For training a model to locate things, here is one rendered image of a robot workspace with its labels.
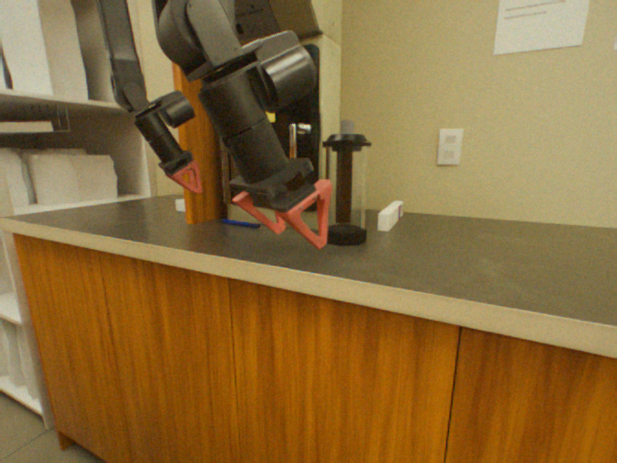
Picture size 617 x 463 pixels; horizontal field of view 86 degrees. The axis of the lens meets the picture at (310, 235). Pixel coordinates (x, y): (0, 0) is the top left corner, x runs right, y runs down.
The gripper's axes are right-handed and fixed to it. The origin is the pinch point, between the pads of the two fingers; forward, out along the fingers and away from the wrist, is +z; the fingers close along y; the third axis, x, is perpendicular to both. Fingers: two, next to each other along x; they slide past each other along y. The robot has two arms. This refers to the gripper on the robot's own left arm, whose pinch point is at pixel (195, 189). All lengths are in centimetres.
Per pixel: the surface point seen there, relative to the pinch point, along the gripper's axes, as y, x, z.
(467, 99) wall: -23, -81, 18
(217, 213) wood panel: 16.2, -4.5, 13.8
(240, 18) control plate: -3.3, -31.0, -28.1
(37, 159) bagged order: 99, 29, -24
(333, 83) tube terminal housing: -13.7, -41.8, -6.2
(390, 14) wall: 0, -85, -12
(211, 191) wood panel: 15.4, -6.7, 6.8
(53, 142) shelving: 184, 21, -29
